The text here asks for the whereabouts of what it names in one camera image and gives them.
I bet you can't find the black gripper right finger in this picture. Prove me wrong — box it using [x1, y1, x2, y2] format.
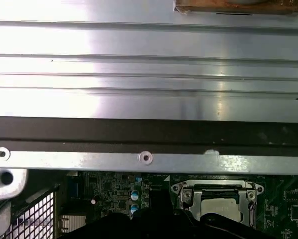
[160, 186, 279, 239]

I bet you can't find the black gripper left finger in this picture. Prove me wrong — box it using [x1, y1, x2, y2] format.
[61, 186, 174, 239]

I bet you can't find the silver-topped CPU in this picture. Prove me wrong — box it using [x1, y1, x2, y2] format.
[200, 196, 242, 222]

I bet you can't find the metal socket cover frame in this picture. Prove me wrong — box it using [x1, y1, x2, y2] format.
[181, 181, 257, 225]

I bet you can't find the metal wire locking lever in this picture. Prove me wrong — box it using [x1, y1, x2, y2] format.
[246, 181, 260, 226]

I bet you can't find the CPU socket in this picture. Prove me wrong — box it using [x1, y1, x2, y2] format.
[170, 179, 266, 231]

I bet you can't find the silver finned heat sink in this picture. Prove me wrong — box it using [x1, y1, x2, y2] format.
[60, 214, 87, 234]

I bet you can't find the green motherboard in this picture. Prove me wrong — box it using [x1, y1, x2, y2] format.
[64, 171, 298, 239]

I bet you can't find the grey metal PC case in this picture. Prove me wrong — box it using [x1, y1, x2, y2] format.
[0, 116, 298, 239]

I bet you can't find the brown square base plate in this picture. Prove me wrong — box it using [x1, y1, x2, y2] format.
[174, 0, 298, 15]

